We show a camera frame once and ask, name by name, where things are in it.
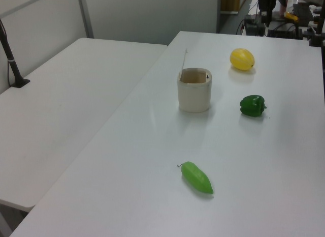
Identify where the yellow wooden cabinet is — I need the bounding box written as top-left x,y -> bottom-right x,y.
220,0 -> 241,14

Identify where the dark green toy bell pepper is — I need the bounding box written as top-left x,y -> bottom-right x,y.
239,95 -> 268,117

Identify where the black camera stand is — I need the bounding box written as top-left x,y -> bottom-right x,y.
302,15 -> 325,47

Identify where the dark laptop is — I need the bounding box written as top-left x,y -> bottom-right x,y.
292,3 -> 315,20

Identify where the small yellow object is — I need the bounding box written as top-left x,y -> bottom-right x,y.
283,11 -> 299,21

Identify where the black pole with base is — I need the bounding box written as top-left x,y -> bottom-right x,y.
0,18 -> 30,88

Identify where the white side table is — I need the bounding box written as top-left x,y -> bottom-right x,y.
0,38 -> 168,213

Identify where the beige lidded garbage bin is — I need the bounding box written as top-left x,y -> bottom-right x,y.
176,48 -> 213,113

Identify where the black equipment box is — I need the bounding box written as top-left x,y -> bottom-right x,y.
243,14 -> 266,37

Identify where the yellow toy melon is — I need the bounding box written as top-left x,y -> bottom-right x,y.
230,48 -> 255,71

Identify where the light green toy pepper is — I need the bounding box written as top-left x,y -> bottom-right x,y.
176,161 -> 214,195

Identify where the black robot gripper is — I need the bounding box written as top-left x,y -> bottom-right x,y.
258,0 -> 278,27

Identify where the grey metal partition post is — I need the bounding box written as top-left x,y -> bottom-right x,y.
77,0 -> 94,39

